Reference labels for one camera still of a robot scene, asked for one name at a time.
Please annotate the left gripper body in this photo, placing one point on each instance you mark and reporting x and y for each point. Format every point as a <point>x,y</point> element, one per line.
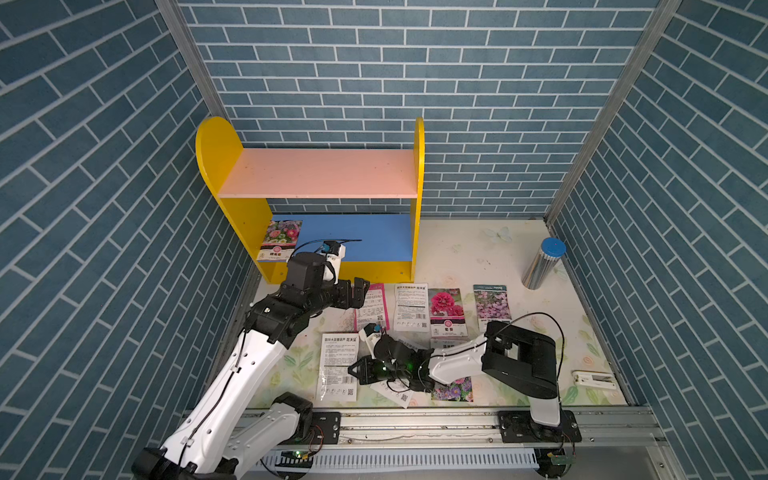
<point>338,294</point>

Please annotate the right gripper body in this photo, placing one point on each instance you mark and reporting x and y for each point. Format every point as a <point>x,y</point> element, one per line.
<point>390,374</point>

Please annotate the pink-bordered seed bag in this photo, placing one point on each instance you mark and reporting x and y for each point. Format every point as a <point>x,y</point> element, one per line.
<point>374,309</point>

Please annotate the white back-side seed bag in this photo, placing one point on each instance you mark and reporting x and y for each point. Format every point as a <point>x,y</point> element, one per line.
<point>338,352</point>

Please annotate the white text gourd seed bag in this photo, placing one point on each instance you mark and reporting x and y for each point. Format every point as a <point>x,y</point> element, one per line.
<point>411,308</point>

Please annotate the red peony seed bag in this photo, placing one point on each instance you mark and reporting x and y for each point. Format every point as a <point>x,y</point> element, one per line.
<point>446,314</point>

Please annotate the colourful flower seed bag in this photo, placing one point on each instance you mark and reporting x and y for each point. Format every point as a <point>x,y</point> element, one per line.
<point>460,390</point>

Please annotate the candy chrysanthemum seed bag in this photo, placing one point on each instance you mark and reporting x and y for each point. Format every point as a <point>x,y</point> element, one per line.
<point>280,240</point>

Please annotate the purple flower seed bag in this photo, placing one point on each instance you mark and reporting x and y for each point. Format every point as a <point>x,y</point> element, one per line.
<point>491,302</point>

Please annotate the green gourd seed bag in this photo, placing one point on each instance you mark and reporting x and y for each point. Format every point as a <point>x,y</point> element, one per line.
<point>395,391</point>

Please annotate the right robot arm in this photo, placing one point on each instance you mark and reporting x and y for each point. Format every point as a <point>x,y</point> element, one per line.
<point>521,359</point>

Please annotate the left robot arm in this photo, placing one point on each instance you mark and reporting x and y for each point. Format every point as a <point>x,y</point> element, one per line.
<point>240,372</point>

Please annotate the yellow wooden shelf unit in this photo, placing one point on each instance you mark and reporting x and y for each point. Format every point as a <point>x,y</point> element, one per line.
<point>381,248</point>

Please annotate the steel bottle blue cap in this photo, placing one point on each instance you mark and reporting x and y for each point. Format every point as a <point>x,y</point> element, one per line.
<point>551,251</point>

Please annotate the white remote device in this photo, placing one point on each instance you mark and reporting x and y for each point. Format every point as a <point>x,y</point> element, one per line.
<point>595,380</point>

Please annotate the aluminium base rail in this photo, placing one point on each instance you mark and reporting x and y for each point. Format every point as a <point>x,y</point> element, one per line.
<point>362,440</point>

